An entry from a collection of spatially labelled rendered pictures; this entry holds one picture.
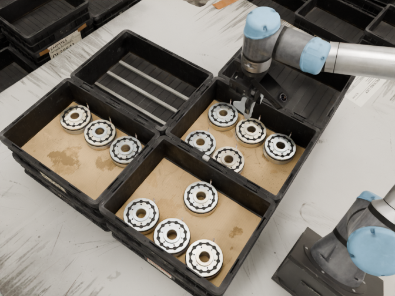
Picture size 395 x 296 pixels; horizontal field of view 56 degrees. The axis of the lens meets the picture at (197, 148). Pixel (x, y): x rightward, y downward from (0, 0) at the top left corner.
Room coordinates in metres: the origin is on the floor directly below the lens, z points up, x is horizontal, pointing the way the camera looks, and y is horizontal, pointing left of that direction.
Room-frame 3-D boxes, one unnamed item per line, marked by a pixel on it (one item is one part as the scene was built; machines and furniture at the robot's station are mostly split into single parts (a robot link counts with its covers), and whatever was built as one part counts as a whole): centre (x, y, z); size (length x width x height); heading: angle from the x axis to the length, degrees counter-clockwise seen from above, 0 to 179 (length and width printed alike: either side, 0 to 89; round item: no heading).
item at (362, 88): (1.17, -0.60, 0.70); 0.33 x 0.23 x 0.01; 53
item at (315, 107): (0.93, -0.30, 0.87); 0.40 x 0.30 x 0.11; 59
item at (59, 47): (1.52, 0.75, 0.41); 0.31 x 0.02 x 0.16; 143
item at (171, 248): (0.35, 0.06, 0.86); 0.10 x 0.10 x 0.01
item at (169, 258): (0.41, 0.02, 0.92); 0.40 x 0.30 x 0.02; 59
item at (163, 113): (0.88, 0.20, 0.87); 0.40 x 0.30 x 0.11; 59
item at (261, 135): (0.73, -0.17, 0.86); 0.10 x 0.10 x 0.01
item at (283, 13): (2.09, -0.44, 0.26); 0.40 x 0.30 x 0.23; 53
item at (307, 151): (0.67, -0.14, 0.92); 0.40 x 0.30 x 0.02; 59
